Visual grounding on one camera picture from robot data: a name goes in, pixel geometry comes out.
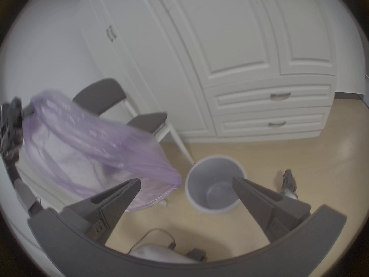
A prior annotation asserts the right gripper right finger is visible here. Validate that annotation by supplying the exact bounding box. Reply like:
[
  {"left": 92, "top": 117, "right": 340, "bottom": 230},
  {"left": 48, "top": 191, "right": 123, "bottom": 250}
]
[{"left": 232, "top": 176, "right": 312, "bottom": 245}]

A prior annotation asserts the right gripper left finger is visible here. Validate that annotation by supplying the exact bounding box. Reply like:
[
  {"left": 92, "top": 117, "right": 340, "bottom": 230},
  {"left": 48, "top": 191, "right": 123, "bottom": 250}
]
[{"left": 61, "top": 178, "right": 142, "bottom": 246}]

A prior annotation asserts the purple plastic bag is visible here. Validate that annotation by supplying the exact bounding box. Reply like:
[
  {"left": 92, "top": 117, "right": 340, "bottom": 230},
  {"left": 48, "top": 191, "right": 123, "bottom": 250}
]
[{"left": 22, "top": 90, "right": 184, "bottom": 213}]

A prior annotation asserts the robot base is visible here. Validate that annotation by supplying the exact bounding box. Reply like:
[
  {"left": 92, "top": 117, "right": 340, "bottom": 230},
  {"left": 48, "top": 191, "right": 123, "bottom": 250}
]
[{"left": 128, "top": 241, "right": 209, "bottom": 264}]

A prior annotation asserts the crumpled black plastic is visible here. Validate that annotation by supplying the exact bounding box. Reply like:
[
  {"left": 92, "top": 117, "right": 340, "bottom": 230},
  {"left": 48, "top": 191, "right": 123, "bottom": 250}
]
[{"left": 279, "top": 169, "right": 298, "bottom": 194}]

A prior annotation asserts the white trash bin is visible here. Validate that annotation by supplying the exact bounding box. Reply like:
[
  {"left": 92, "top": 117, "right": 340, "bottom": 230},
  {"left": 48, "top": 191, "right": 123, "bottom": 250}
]
[{"left": 185, "top": 155, "right": 247, "bottom": 214}]

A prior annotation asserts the grey and white chair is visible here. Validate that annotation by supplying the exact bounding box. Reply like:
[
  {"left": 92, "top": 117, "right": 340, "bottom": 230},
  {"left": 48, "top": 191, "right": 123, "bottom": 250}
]
[{"left": 17, "top": 78, "right": 196, "bottom": 210}]

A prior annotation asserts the white wardrobe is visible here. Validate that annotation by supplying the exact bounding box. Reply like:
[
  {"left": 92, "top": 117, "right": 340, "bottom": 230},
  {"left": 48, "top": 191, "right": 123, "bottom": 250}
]
[{"left": 76, "top": 0, "right": 338, "bottom": 144}]

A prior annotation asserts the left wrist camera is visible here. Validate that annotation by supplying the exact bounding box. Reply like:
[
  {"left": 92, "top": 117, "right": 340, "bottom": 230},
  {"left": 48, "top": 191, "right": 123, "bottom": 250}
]
[{"left": 9, "top": 96, "right": 23, "bottom": 120}]

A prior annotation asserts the black cable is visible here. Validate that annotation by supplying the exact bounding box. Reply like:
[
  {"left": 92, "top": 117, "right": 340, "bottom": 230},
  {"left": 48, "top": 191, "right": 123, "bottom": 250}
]
[{"left": 130, "top": 229, "right": 177, "bottom": 253}]

